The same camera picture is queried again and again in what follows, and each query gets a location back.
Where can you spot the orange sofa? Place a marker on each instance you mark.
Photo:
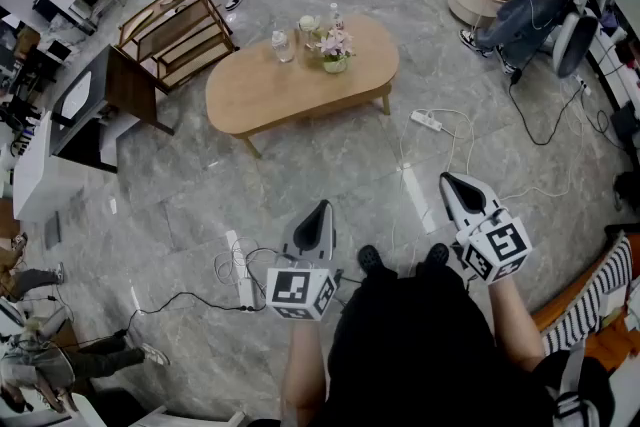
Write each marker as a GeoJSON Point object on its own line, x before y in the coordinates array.
{"type": "Point", "coordinates": [615, 340]}

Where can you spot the person's left forearm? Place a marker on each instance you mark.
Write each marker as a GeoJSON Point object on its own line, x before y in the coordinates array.
{"type": "Point", "coordinates": [302, 365]}

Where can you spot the wooden coffee table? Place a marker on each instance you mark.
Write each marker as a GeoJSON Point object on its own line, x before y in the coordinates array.
{"type": "Point", "coordinates": [280, 90]}

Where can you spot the person's right forearm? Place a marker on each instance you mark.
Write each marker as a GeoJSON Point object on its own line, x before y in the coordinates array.
{"type": "Point", "coordinates": [515, 325]}

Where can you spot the white low cabinet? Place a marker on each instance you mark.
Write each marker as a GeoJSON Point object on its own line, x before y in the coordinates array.
{"type": "Point", "coordinates": [150, 417]}

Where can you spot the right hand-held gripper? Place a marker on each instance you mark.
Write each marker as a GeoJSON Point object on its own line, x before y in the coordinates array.
{"type": "Point", "coordinates": [505, 245]}

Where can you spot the person's black shirt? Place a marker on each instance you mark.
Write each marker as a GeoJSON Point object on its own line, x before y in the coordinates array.
{"type": "Point", "coordinates": [410, 345]}

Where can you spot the small white power strip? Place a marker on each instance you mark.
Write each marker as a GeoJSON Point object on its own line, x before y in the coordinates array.
{"type": "Point", "coordinates": [246, 292]}

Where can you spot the clear glass jar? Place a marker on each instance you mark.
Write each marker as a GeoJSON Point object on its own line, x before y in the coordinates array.
{"type": "Point", "coordinates": [283, 47]}

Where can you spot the person's black shoe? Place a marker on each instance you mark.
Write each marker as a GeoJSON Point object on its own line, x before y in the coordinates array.
{"type": "Point", "coordinates": [370, 259]}
{"type": "Point", "coordinates": [437, 254]}

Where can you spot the person's right black shoe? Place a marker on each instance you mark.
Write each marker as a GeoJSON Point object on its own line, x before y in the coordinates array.
{"type": "Point", "coordinates": [437, 254]}

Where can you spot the glass vase with white flower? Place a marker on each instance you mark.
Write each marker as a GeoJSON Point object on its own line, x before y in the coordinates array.
{"type": "Point", "coordinates": [309, 27]}

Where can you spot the pink flowers in green pot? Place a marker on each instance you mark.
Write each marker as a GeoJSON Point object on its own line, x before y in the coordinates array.
{"type": "Point", "coordinates": [335, 50]}

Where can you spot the white grey chair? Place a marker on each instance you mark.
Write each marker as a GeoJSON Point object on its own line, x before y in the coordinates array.
{"type": "Point", "coordinates": [575, 40]}

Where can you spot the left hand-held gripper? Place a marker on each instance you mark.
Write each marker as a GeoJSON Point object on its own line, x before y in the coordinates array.
{"type": "Point", "coordinates": [300, 290]}

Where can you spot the dark wooden table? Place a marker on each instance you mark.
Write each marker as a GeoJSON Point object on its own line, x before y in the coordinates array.
{"type": "Point", "coordinates": [125, 85]}

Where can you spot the white box cabinet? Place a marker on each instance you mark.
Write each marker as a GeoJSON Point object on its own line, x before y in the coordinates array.
{"type": "Point", "coordinates": [45, 170]}

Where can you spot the black white striped cushion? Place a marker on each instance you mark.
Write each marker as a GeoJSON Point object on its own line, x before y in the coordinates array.
{"type": "Point", "coordinates": [595, 295]}

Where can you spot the long white power strip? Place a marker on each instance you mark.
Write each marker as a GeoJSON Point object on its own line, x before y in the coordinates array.
{"type": "Point", "coordinates": [426, 120]}

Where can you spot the person's left black shoe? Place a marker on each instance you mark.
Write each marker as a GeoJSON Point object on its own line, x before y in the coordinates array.
{"type": "Point", "coordinates": [370, 259]}

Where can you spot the clear bottle with red label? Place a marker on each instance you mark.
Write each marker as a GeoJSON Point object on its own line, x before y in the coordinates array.
{"type": "Point", "coordinates": [336, 17]}

